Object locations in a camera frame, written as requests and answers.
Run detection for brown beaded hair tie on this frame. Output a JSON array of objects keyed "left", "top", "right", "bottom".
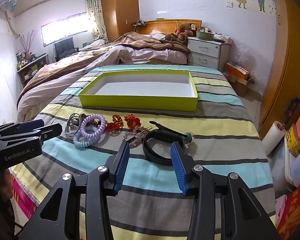
[{"left": 77, "top": 113, "right": 102, "bottom": 128}]

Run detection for yellow-green cardboard box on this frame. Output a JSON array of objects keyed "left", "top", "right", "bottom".
[{"left": 78, "top": 70, "right": 198, "bottom": 112}]

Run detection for dried branches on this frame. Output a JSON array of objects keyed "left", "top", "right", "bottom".
[{"left": 18, "top": 30, "right": 38, "bottom": 56}]

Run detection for cardboard box with books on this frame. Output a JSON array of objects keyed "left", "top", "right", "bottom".
[{"left": 225, "top": 62, "right": 256, "bottom": 98}]

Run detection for red plaid blanket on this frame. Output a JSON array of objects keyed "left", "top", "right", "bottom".
[{"left": 9, "top": 172, "right": 38, "bottom": 219}]

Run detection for window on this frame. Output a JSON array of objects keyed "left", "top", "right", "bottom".
[{"left": 41, "top": 12, "right": 95, "bottom": 47}]

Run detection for pink crystal hair clip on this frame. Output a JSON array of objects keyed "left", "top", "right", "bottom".
[{"left": 123, "top": 126, "right": 150, "bottom": 149}]

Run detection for purple spiral hair tie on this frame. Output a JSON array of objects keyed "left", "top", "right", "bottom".
[{"left": 80, "top": 115, "right": 107, "bottom": 140}]

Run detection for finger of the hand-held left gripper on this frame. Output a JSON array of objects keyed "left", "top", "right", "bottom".
[
  {"left": 0, "top": 119, "right": 45, "bottom": 137},
  {"left": 0, "top": 123, "right": 63, "bottom": 145}
]

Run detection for black office chair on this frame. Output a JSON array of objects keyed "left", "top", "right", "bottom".
[{"left": 54, "top": 37, "right": 79, "bottom": 61}]

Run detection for red hair clip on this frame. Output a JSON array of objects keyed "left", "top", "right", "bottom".
[
  {"left": 105, "top": 114, "right": 124, "bottom": 131},
  {"left": 124, "top": 114, "right": 142, "bottom": 131}
]

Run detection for blue spiral hair tie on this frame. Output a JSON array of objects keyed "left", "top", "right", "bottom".
[{"left": 73, "top": 127, "right": 100, "bottom": 149}]

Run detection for yellow printed book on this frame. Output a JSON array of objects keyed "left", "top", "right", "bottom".
[{"left": 285, "top": 124, "right": 300, "bottom": 158}]

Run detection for white nightstand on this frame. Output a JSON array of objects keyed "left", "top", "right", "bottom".
[{"left": 187, "top": 36, "right": 231, "bottom": 71}]

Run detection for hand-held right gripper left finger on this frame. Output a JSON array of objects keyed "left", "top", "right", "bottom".
[{"left": 19, "top": 141, "right": 130, "bottom": 240}]

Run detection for green basin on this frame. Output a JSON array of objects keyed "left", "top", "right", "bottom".
[{"left": 195, "top": 29, "right": 216, "bottom": 41}]

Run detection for red printed packaging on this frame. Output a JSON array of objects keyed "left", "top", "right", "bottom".
[{"left": 276, "top": 182, "right": 300, "bottom": 240}]

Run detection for white paper roll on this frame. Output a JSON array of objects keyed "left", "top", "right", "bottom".
[{"left": 261, "top": 121, "right": 288, "bottom": 157}]

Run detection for brown teddy bear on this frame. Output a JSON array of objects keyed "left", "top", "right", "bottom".
[{"left": 165, "top": 23, "right": 194, "bottom": 43}]

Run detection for wooden headboard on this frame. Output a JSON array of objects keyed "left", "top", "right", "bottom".
[{"left": 134, "top": 19, "right": 202, "bottom": 37}]

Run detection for cluttered shelf desk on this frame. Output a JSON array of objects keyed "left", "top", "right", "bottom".
[{"left": 16, "top": 52, "right": 49, "bottom": 88}]

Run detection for grey hair tie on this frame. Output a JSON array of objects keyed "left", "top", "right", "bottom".
[{"left": 64, "top": 113, "right": 85, "bottom": 139}]

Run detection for black hair clip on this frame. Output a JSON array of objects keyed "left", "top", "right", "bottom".
[{"left": 149, "top": 121, "right": 194, "bottom": 146}]

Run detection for bed with pink brown bedding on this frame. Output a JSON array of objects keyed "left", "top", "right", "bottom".
[{"left": 16, "top": 31, "right": 191, "bottom": 121}]

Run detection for black wristband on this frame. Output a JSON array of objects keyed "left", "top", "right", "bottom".
[{"left": 142, "top": 129, "right": 187, "bottom": 166}]

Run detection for patterned curtain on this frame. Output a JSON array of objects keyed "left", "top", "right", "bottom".
[{"left": 84, "top": 0, "right": 108, "bottom": 43}]

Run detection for large wooden wardrobe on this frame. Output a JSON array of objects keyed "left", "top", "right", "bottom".
[{"left": 259, "top": 0, "right": 300, "bottom": 136}]

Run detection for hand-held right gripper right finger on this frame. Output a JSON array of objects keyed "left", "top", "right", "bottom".
[{"left": 170, "top": 141, "right": 282, "bottom": 240}]

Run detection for tall wooden cabinet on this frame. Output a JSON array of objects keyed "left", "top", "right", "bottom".
[{"left": 100, "top": 0, "right": 141, "bottom": 43}]

